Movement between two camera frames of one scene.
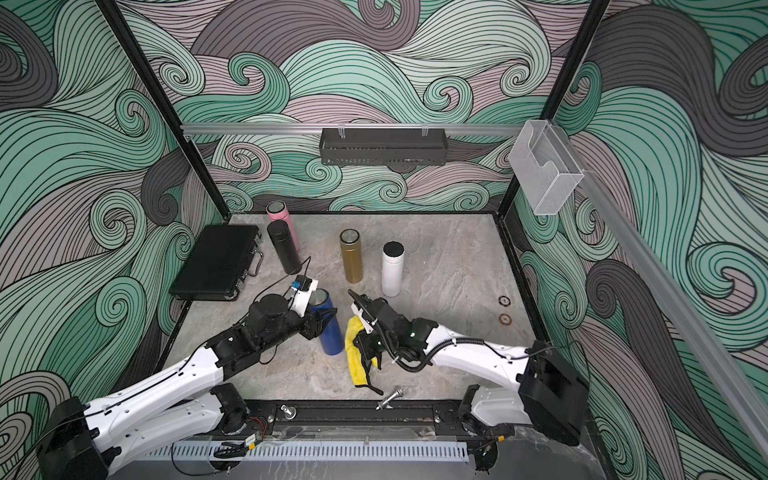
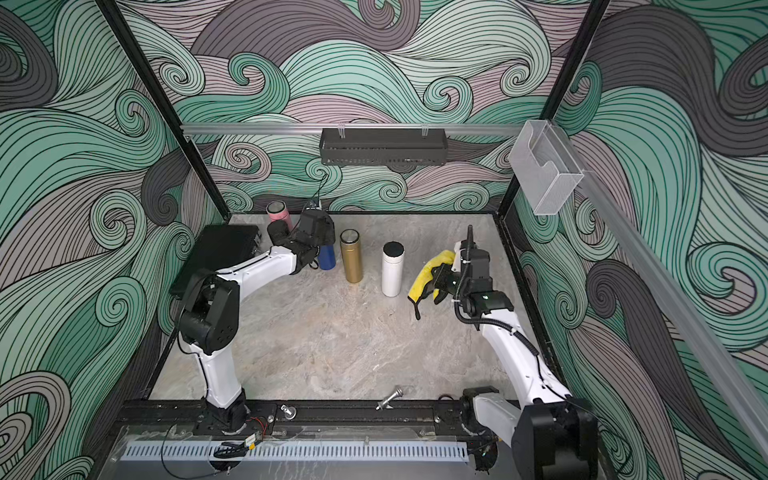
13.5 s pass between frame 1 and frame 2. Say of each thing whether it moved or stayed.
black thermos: stayed
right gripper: moved
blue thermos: moved
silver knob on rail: stayed
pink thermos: stayed
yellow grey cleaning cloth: moved
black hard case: stayed
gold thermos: stayed
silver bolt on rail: stayed
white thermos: stayed
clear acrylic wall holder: stayed
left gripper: moved
